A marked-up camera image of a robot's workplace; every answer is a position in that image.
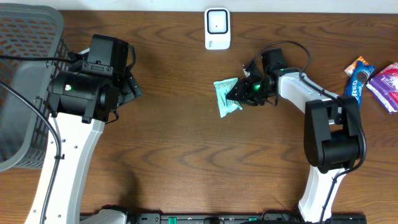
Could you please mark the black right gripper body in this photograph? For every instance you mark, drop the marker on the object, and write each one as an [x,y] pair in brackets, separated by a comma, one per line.
[249,90]

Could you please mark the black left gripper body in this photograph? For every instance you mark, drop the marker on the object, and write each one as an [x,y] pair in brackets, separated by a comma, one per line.
[131,86]

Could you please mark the mint green wipes pack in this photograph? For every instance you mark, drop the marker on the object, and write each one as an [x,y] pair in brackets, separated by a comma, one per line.
[222,88]

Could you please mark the orange Kleenex tissue pack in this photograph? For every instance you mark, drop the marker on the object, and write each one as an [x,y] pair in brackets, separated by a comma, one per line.
[350,68]

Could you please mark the blue snack wrapper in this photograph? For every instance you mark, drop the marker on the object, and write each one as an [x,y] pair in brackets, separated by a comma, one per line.
[358,77]

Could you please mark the purple Carefree pad pack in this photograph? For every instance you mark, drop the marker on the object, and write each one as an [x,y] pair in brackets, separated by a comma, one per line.
[383,86]

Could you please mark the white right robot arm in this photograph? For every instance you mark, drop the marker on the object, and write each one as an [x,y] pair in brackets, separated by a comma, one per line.
[333,138]

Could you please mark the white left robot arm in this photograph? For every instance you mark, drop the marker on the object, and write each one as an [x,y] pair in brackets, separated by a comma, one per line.
[81,100]

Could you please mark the white barcode scanner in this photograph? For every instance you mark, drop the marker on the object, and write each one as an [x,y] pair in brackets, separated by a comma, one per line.
[217,28]

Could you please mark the grey plastic mesh basket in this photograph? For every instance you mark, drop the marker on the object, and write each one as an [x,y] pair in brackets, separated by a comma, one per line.
[33,51]

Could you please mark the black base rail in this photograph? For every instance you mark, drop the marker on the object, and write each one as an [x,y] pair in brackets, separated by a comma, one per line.
[267,217]

